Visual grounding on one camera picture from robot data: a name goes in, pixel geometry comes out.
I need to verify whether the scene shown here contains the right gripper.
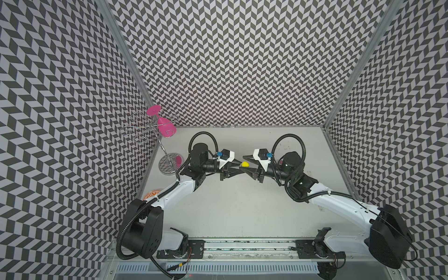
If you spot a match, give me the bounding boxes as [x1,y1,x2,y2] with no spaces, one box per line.
[239,154,294,183]

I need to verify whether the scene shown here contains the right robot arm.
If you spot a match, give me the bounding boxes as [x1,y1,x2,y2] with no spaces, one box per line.
[239,134,415,269]

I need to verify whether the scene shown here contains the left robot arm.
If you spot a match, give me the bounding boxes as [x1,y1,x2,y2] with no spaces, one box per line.
[116,131,242,260]

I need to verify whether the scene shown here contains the pink plastic wine glass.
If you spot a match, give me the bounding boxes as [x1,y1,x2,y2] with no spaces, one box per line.
[147,105,177,138]

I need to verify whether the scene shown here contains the orange patterned plate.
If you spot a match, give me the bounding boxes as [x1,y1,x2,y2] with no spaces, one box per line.
[143,189,163,200]

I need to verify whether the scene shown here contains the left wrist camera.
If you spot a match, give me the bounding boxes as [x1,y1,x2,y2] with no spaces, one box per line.
[217,149,235,170]

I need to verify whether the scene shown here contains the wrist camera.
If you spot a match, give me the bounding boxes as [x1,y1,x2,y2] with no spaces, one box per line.
[253,148,273,172]
[217,149,235,170]

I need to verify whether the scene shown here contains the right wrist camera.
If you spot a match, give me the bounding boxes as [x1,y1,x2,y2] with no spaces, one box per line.
[253,148,273,172]

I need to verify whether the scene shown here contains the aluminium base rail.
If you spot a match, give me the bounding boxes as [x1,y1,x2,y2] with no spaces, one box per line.
[104,237,400,263]

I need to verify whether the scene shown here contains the chrome wire glass rack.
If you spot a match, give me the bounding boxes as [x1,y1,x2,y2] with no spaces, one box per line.
[120,113,184,175]

